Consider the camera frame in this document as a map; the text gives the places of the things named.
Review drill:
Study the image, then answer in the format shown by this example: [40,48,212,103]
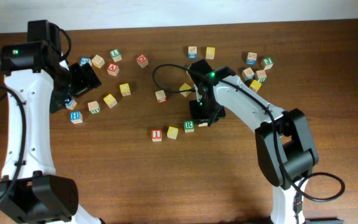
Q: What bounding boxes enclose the blue H block lower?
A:
[70,111,83,124]

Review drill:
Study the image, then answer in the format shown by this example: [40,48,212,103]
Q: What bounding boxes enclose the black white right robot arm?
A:
[187,59,319,223]

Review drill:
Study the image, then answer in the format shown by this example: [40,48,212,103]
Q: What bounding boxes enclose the yellow block left middle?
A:
[120,83,131,96]

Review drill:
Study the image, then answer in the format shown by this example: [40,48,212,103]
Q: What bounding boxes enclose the yellow block centre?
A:
[179,83,192,97]

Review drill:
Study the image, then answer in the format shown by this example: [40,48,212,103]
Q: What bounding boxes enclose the yellow top block back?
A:
[205,47,215,60]

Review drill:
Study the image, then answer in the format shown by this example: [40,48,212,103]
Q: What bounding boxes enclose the red C letter block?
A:
[136,54,149,68]

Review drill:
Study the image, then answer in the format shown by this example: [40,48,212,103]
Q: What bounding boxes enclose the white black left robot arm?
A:
[0,20,101,223]

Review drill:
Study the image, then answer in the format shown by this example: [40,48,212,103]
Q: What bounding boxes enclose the green L letter block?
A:
[110,49,122,62]

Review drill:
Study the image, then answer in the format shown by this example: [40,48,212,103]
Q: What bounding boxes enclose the blue H block upper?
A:
[65,98,77,110]

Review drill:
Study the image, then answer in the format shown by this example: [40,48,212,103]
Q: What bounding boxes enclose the yellow block left lower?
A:
[103,94,117,108]

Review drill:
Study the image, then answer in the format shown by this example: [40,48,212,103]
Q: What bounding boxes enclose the wooden block green R side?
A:
[255,70,266,83]

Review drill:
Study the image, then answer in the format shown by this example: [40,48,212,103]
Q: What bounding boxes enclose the wooden block green side left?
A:
[88,101,101,114]

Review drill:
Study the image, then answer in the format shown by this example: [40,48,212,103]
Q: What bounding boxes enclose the wooden block red side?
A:
[155,90,167,103]

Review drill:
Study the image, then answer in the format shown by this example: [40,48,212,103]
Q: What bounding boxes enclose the blue X side block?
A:
[246,52,257,65]

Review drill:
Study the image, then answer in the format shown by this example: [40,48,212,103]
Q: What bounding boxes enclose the yellow block right cluster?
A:
[250,80,262,93]

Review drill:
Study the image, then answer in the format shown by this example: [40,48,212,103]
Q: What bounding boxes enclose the green J letter block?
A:
[260,57,274,70]

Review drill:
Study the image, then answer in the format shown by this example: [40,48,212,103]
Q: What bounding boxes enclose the yellow C letter block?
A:
[167,126,179,139]

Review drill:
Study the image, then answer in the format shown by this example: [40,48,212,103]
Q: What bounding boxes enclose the red I letter block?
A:
[151,129,162,142]

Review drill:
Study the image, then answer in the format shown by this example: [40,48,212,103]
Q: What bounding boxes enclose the wooden block blue side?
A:
[242,68,255,82]
[188,46,197,59]

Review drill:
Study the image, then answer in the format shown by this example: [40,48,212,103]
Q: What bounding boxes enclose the wooden block blue side right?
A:
[242,68,255,82]

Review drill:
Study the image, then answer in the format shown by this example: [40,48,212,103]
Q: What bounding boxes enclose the blue h block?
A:
[65,98,77,110]
[70,111,83,124]

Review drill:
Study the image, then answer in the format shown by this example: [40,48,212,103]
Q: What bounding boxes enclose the plain wooden block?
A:
[92,55,105,68]

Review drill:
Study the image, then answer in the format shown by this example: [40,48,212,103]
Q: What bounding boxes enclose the green R letter block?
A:
[184,121,195,133]

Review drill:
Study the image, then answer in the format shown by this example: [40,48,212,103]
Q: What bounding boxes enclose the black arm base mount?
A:
[304,219,345,224]

